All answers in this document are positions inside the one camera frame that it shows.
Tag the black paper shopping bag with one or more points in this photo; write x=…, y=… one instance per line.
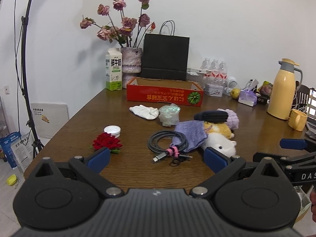
x=165, y=55

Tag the black light stand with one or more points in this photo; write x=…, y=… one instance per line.
x=37, y=144

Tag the left clear water bottle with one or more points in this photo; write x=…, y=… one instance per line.
x=205, y=66

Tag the right clear water bottle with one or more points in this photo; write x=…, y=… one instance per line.
x=222, y=77

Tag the lilac fluffy towel roll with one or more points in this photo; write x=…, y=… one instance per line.
x=232, y=120

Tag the yellow thermos jug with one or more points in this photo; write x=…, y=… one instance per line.
x=284, y=88

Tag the clear water bottle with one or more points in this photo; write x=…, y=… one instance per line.
x=214, y=72
x=222, y=77
x=205, y=66

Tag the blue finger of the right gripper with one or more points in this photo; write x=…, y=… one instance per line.
x=295, y=144

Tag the yellow green floor object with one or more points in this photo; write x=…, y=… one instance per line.
x=11, y=180

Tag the pink marbled vase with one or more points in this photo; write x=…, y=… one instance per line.
x=131, y=63

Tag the white cloth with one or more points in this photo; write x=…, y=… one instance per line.
x=148, y=113

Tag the white red flat carton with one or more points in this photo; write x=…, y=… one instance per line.
x=196, y=71

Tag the iridescent plastic cup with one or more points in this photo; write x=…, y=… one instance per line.
x=169, y=115

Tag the navy blue pouch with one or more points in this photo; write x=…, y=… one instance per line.
x=214, y=116

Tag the white small desk fan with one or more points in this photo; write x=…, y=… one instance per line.
x=231, y=83

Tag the purple knit cloth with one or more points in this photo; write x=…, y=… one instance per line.
x=194, y=132

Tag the white green milk carton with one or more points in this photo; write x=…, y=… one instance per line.
x=113, y=69

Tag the small printed tin box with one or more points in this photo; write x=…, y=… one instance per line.
x=213, y=90

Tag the red cardboard pumpkin box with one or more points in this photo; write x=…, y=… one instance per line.
x=164, y=91

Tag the yellow green apple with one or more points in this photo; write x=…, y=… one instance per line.
x=235, y=93

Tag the blue white package on floor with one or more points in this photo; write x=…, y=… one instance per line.
x=6, y=143

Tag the white plastic jar lid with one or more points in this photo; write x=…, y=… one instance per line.
x=113, y=130

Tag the white board against wall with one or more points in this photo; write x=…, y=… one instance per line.
x=49, y=118

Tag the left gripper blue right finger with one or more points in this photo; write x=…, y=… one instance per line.
x=215, y=160

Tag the yellow ceramic mug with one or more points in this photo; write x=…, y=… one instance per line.
x=297, y=120

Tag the dried pink rose bouquet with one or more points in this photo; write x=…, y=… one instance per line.
x=126, y=31

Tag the middle clear water bottle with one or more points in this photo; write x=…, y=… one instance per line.
x=214, y=72

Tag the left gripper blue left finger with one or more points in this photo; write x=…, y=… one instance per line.
x=99, y=160

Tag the purple white gift bag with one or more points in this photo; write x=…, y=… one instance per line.
x=247, y=97

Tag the red artificial rose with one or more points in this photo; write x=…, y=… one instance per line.
x=106, y=140

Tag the yellow white plush hamster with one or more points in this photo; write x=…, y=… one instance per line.
x=219, y=137

